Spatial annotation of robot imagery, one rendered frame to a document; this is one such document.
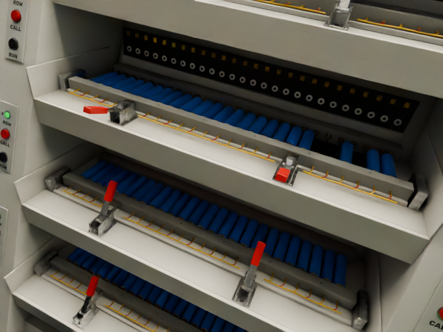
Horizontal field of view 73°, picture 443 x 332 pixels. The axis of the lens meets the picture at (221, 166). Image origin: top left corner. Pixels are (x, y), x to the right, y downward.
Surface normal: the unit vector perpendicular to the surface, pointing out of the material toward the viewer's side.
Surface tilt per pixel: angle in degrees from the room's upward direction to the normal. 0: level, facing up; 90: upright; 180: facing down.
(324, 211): 111
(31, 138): 90
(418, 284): 90
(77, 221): 21
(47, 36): 90
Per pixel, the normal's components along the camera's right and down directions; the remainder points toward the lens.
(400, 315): -0.31, 0.16
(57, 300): 0.14, -0.81
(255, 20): -0.39, 0.48
